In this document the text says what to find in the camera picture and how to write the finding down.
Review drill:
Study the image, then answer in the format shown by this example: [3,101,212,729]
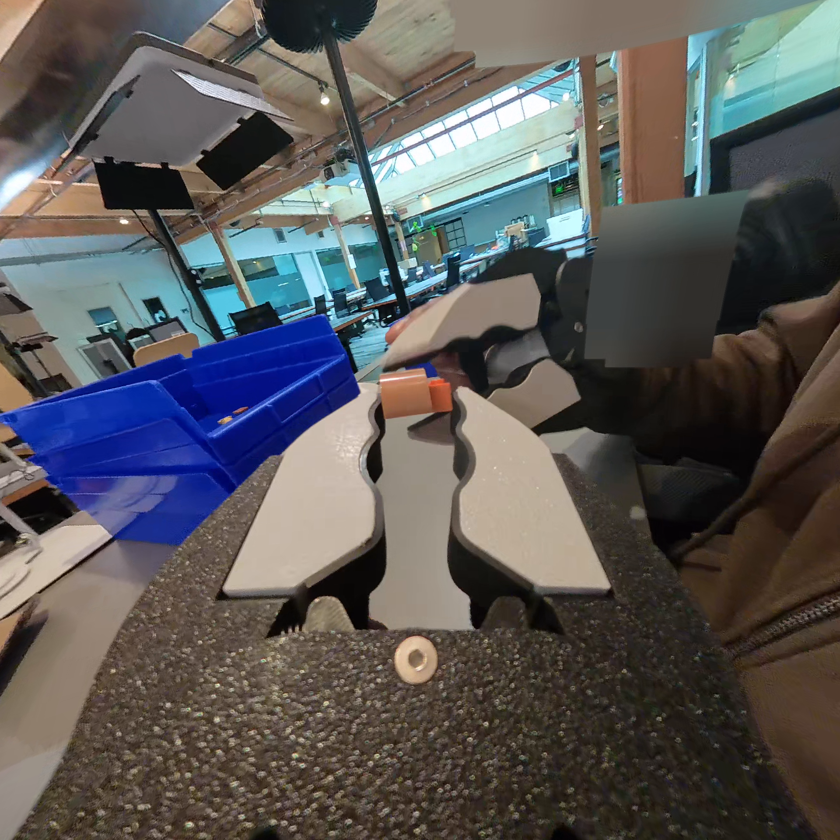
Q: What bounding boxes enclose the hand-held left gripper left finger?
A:
[224,392,385,602]

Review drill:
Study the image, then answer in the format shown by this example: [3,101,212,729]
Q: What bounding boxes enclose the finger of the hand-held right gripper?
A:
[382,273,544,372]
[489,359,584,433]

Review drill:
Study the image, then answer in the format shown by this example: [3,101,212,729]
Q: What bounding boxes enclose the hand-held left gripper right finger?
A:
[449,388,613,598]

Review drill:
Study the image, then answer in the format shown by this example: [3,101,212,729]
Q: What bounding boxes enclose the small brown toy brick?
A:
[378,371,455,421]

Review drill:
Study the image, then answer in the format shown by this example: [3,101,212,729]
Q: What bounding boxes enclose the stack of blue plastic bins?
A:
[0,315,363,547]

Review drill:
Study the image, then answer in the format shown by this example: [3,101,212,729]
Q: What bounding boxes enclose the person's right forearm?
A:
[578,322,802,476]

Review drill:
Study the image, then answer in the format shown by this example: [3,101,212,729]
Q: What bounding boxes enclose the person's right hand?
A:
[431,346,489,392]

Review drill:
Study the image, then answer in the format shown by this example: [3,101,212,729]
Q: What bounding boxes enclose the black pole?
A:
[260,0,410,319]

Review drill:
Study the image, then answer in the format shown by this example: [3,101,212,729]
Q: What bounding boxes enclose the wooden pillar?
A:
[617,40,691,206]

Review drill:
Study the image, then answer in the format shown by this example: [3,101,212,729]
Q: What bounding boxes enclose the black tripod stand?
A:
[142,210,227,345]

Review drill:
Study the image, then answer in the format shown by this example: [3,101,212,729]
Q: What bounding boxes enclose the black panel light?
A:
[197,112,298,193]
[95,161,196,215]

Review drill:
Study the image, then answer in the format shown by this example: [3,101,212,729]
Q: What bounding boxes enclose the white panel light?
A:
[70,33,295,168]

